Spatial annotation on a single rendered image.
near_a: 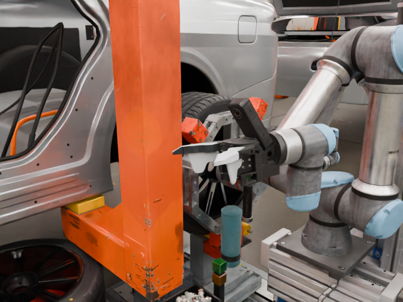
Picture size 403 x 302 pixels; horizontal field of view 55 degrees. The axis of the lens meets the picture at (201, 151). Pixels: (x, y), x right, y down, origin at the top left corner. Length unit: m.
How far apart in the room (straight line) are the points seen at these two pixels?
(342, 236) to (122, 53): 0.86
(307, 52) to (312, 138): 3.39
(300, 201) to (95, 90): 1.11
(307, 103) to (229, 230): 0.79
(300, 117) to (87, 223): 1.06
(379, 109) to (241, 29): 1.42
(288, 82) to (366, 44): 3.28
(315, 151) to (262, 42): 1.70
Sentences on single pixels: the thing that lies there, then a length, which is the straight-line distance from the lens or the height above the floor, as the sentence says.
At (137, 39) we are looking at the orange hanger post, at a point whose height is 1.43.
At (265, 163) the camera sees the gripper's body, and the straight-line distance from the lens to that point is 0.79.
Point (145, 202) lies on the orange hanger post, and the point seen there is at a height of 0.91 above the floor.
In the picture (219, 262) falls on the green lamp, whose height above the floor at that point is 0.66.
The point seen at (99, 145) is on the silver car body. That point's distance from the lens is 1.76.
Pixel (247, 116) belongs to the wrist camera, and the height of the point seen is 1.30.
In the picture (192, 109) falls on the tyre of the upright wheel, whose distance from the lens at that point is 1.63.
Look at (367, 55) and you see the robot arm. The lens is 1.03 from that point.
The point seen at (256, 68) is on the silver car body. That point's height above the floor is 1.24.
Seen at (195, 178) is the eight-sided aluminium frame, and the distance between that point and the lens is 1.55.
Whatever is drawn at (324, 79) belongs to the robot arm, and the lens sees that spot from 1.05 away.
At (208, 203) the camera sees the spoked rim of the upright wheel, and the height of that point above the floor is 0.69.
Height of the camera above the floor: 1.45
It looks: 17 degrees down
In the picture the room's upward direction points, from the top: straight up
